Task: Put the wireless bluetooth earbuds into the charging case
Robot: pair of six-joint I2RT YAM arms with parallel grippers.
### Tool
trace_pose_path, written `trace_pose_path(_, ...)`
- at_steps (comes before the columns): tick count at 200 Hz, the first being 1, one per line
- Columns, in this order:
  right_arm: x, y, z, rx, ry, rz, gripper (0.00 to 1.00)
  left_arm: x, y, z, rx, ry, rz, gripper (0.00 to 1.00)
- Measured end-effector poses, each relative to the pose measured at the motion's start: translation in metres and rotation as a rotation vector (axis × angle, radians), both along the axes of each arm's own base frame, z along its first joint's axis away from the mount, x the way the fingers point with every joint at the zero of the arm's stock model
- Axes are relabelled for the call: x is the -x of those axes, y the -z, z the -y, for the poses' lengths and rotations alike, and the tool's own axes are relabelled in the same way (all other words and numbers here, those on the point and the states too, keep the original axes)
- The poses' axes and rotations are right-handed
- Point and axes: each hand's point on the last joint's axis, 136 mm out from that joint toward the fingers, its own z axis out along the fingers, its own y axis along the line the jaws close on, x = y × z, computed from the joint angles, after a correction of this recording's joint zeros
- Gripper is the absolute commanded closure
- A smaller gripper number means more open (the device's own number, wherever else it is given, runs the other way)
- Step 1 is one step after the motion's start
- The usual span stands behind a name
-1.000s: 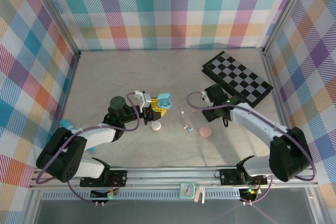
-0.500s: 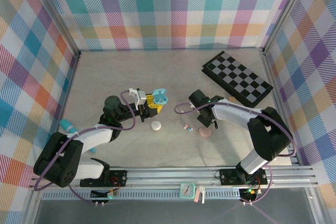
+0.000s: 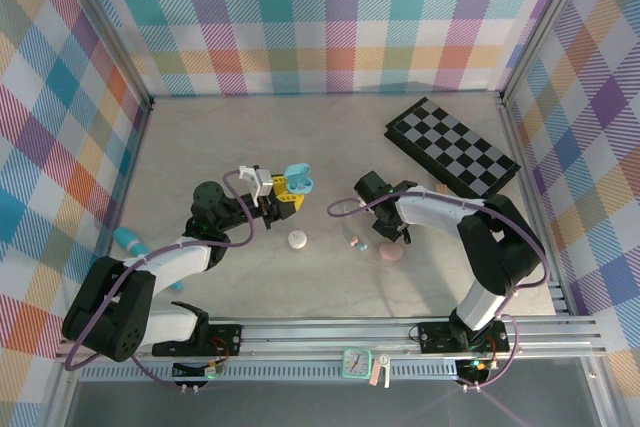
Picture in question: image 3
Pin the blue earbud charging case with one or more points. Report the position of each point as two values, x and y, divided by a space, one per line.
299 181

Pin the white earbud charging case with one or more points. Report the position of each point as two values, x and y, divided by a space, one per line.
298 239

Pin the blue earbud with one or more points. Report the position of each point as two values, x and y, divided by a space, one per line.
361 246

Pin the pink earbud charging case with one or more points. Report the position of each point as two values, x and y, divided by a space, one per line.
390 252

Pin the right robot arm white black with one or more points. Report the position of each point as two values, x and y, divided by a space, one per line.
430 214

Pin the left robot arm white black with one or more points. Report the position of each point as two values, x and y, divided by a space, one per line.
175 257

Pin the black grey folding chessboard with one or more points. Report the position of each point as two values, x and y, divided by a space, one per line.
450 139

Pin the blue toy bowling pin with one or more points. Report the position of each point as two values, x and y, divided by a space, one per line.
127 242

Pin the green square clock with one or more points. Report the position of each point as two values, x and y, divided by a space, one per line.
356 363

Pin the white tag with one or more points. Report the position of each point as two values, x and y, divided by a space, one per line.
384 369

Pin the pink tag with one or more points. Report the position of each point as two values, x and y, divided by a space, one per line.
373 377

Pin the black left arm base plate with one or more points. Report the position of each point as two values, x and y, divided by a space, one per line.
225 337

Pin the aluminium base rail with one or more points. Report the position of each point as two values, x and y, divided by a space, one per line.
325 334

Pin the aluminium side floor rail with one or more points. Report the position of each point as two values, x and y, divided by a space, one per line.
530 182

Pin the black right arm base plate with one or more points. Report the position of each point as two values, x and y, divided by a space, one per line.
432 334

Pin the aluminium corner post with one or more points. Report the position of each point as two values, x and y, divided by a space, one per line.
107 27
543 22

